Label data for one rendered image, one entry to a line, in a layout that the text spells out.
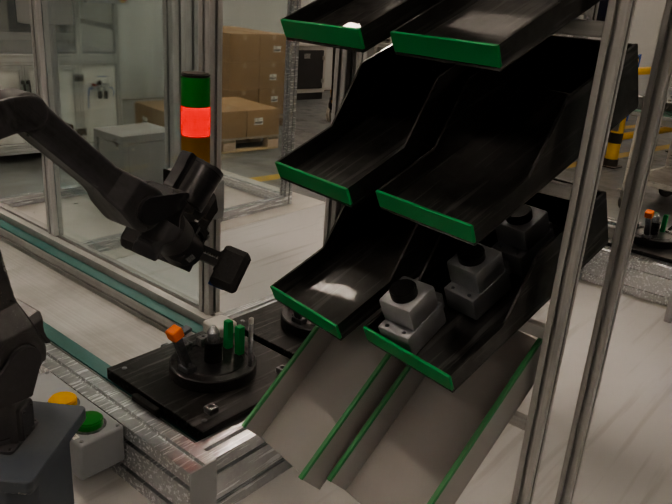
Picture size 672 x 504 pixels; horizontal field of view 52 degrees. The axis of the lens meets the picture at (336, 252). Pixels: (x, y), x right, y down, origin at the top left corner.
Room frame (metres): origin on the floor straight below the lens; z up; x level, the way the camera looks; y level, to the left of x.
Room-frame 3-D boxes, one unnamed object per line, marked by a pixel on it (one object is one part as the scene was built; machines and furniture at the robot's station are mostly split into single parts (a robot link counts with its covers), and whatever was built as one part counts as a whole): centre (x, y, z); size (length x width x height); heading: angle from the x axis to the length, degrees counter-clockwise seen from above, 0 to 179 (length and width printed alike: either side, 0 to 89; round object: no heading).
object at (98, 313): (1.19, 0.40, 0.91); 0.84 x 0.28 x 0.10; 51
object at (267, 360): (0.99, 0.19, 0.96); 0.24 x 0.24 x 0.02; 51
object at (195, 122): (1.20, 0.26, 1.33); 0.05 x 0.05 x 0.05
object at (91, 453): (0.87, 0.39, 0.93); 0.21 x 0.07 x 0.06; 51
